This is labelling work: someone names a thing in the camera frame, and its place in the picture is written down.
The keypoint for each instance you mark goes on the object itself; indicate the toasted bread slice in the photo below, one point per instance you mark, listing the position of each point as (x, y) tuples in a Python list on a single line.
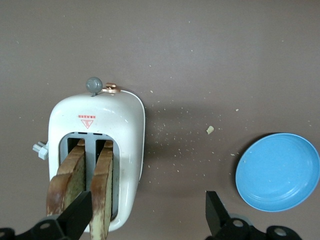
[(65, 175), (101, 180)]

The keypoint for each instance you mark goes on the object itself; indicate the cream two-slot toaster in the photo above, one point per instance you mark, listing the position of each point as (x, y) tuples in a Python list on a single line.
[(100, 112)]

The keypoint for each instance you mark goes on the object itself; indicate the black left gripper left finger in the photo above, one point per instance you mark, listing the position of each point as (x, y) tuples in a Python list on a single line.
[(77, 212)]

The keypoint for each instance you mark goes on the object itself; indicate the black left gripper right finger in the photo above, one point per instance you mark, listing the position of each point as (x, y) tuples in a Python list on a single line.
[(215, 215)]

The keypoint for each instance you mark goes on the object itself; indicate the blue plate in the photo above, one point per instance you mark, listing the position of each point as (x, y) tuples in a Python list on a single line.
[(277, 172)]

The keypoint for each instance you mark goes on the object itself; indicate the small bread crumb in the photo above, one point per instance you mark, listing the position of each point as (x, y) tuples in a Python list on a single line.
[(210, 130)]

